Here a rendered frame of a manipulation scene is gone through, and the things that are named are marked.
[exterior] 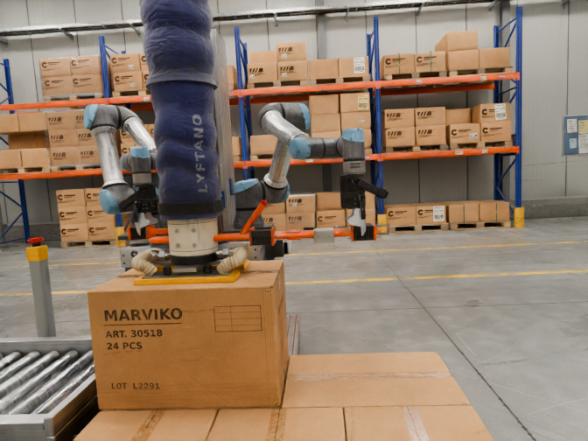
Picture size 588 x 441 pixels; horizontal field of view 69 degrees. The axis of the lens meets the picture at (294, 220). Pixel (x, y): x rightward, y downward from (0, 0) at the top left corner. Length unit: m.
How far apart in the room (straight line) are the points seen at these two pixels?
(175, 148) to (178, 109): 0.12
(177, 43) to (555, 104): 10.44
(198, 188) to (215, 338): 0.49
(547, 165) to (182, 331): 10.42
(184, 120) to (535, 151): 10.17
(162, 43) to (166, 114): 0.22
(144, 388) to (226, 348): 0.30
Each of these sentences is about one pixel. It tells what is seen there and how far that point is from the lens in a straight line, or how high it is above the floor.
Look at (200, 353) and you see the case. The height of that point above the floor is 0.73.
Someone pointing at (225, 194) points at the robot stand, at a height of 1.20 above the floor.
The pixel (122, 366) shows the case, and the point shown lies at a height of 0.70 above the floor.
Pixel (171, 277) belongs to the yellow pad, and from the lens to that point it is 1.47.
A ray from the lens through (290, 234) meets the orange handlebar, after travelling 1.47.
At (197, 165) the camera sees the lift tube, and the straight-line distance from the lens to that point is 1.45.
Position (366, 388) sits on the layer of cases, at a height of 0.54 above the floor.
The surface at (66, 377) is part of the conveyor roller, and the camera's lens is 1.99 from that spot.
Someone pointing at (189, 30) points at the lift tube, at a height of 1.76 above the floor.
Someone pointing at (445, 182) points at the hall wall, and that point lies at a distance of 10.41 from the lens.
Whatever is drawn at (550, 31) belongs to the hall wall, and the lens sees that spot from 11.66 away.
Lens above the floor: 1.28
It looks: 6 degrees down
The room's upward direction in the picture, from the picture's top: 3 degrees counter-clockwise
